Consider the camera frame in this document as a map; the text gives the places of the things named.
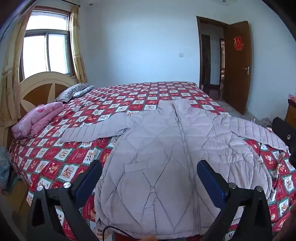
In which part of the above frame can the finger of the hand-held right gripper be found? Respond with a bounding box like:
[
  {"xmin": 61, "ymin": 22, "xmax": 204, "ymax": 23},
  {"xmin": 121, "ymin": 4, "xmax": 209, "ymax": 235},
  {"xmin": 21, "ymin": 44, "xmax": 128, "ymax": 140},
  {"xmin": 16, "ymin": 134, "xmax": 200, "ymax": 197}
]
[{"xmin": 271, "ymin": 117, "xmax": 296, "ymax": 149}]

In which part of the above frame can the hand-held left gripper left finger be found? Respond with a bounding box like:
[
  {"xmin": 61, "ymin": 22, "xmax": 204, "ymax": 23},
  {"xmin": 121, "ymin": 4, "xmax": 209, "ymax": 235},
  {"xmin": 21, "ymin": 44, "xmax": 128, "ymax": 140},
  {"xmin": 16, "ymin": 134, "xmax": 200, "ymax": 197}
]
[{"xmin": 26, "ymin": 160, "xmax": 103, "ymax": 241}]

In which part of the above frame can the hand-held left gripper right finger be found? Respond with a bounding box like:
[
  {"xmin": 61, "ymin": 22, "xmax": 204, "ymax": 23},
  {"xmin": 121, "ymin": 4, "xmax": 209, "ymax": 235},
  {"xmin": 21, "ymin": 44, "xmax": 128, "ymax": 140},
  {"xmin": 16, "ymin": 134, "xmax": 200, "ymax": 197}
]
[{"xmin": 196, "ymin": 159, "xmax": 273, "ymax": 241}]

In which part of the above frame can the light purple quilted jacket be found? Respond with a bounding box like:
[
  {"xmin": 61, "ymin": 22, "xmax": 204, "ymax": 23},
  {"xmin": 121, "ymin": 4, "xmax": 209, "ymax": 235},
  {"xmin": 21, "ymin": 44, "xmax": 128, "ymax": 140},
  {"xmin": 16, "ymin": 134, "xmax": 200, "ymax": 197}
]
[{"xmin": 60, "ymin": 98, "xmax": 289, "ymax": 240}]

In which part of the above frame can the wooden cabinet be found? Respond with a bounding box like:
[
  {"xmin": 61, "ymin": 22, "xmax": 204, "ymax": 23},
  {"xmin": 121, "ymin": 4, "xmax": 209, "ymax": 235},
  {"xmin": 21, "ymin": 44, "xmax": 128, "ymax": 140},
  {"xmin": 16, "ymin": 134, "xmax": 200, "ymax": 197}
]
[{"xmin": 284, "ymin": 93, "xmax": 296, "ymax": 128}]

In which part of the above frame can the grey cloth heap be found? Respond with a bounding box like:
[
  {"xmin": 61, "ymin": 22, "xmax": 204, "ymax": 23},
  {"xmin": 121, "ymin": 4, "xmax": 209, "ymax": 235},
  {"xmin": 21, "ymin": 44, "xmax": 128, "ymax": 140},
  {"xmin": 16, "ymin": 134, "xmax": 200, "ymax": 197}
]
[{"xmin": 258, "ymin": 118, "xmax": 273, "ymax": 128}]

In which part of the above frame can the brown wooden door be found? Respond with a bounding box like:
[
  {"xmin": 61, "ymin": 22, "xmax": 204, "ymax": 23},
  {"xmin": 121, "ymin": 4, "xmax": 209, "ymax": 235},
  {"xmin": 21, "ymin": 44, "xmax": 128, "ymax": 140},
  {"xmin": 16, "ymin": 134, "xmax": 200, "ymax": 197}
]
[{"xmin": 222, "ymin": 21, "xmax": 252, "ymax": 115}]

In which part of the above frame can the pink folded blanket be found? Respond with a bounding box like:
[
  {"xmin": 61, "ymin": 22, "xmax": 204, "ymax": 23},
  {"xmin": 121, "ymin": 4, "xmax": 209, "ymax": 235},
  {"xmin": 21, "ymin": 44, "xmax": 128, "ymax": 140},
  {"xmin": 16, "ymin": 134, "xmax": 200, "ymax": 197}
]
[{"xmin": 11, "ymin": 102, "xmax": 65, "ymax": 139}]

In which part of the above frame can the blue cloth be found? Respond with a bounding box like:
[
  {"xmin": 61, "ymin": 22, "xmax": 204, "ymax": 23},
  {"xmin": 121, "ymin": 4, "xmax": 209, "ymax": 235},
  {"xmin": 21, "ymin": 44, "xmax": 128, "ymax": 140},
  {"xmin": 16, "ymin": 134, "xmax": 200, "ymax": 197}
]
[{"xmin": 0, "ymin": 147, "xmax": 11, "ymax": 190}]

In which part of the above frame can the striped pillow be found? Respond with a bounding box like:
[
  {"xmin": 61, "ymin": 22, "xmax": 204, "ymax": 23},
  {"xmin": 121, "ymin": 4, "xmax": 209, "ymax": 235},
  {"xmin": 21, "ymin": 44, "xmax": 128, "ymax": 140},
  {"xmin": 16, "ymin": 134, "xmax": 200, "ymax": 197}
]
[{"xmin": 55, "ymin": 83, "xmax": 95, "ymax": 103}]

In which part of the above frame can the red printed bed sheet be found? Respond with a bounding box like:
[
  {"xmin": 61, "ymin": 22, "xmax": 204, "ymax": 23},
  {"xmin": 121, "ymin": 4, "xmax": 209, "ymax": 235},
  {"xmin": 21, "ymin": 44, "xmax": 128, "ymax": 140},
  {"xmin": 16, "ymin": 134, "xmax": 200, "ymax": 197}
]
[{"xmin": 7, "ymin": 81, "xmax": 296, "ymax": 241}]

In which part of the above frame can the cream and wood headboard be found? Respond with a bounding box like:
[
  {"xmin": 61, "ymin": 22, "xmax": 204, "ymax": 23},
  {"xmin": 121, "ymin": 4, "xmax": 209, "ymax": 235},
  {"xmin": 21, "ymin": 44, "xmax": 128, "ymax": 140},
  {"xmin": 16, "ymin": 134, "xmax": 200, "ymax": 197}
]
[{"xmin": 0, "ymin": 71, "xmax": 78, "ymax": 149}]

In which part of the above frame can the yellow patterned curtain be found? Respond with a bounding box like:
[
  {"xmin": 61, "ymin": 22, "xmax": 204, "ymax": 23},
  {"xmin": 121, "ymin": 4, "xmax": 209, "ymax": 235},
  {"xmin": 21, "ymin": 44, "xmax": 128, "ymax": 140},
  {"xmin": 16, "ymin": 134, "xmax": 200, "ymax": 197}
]
[
  {"xmin": 0, "ymin": 5, "xmax": 35, "ymax": 121},
  {"xmin": 70, "ymin": 5, "xmax": 88, "ymax": 84}
]

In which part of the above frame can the window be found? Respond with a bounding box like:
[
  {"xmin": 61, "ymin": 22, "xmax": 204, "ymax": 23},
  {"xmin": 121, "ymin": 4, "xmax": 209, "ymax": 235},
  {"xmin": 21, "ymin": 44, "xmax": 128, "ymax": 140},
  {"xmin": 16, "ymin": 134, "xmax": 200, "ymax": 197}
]
[{"xmin": 20, "ymin": 10, "xmax": 72, "ymax": 81}]

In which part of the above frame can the black cable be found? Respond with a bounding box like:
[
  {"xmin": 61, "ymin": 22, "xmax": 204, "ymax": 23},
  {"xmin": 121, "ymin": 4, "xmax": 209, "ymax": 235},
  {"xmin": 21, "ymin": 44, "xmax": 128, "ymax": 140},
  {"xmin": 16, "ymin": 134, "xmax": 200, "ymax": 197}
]
[{"xmin": 102, "ymin": 226, "xmax": 145, "ymax": 241}]

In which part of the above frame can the dark wooden door frame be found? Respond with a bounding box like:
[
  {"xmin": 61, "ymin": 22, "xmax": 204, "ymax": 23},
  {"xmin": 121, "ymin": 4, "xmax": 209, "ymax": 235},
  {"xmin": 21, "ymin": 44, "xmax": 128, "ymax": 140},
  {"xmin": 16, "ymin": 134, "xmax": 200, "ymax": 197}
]
[{"xmin": 196, "ymin": 16, "xmax": 228, "ymax": 93}]

